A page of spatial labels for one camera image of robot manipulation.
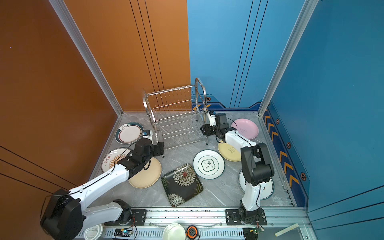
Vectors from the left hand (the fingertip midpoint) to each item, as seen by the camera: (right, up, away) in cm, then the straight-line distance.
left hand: (159, 142), depth 85 cm
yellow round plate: (+43, -8, +12) cm, 45 cm away
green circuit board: (-14, -42, -14) cm, 46 cm away
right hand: (+27, +8, +11) cm, 30 cm away
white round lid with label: (-23, -37, -21) cm, 48 cm away
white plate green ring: (+29, -15, +6) cm, 33 cm away
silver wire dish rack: (+11, +16, -3) cm, 19 cm away
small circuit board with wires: (+48, -42, -15) cm, 65 cm away
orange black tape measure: (+20, -39, -18) cm, 47 cm away
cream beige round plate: (-7, -21, 0) cm, 22 cm away
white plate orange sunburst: (-32, -11, +10) cm, 35 cm away
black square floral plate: (+13, -24, -2) cm, 27 cm away
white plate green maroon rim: (-27, +4, +21) cm, 34 cm away
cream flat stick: (+64, -40, -15) cm, 77 cm away
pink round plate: (+59, +8, +27) cm, 65 cm away
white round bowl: (+11, -41, -15) cm, 45 cm away
